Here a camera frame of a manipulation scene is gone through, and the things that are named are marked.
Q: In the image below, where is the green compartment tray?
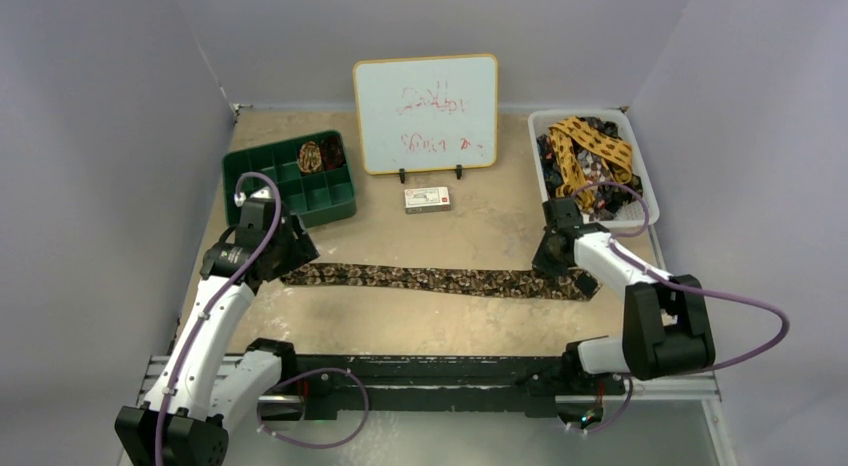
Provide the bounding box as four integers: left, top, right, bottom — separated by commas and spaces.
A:
221, 130, 357, 228

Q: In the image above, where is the brown floral tie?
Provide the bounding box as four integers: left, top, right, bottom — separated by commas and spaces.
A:
281, 263, 600, 301

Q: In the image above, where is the white plastic basket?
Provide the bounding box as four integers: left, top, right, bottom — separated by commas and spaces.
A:
527, 108, 660, 230

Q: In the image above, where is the small white cardboard box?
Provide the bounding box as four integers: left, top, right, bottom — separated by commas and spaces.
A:
404, 186, 452, 214

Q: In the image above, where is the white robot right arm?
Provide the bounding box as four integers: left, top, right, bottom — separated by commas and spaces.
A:
533, 198, 716, 393

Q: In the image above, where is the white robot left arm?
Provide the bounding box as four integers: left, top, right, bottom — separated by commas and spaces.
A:
115, 197, 318, 465

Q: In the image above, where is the dark floral ties pile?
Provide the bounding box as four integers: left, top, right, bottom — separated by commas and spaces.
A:
536, 117, 644, 222

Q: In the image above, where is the yellow spotted tie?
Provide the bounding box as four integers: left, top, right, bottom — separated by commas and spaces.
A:
547, 116, 635, 216

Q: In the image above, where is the rolled yellow patterned tie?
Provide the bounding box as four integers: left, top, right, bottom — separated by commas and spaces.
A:
297, 141, 324, 175

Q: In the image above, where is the rolled dark red tie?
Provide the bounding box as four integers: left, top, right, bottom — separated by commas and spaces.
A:
320, 135, 346, 171

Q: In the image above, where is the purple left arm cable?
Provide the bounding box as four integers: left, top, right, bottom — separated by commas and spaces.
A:
153, 171, 370, 466

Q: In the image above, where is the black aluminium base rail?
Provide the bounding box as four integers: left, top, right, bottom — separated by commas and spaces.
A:
139, 350, 721, 425

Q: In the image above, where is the whiteboard with yellow frame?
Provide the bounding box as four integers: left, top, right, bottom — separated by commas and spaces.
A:
352, 53, 499, 177

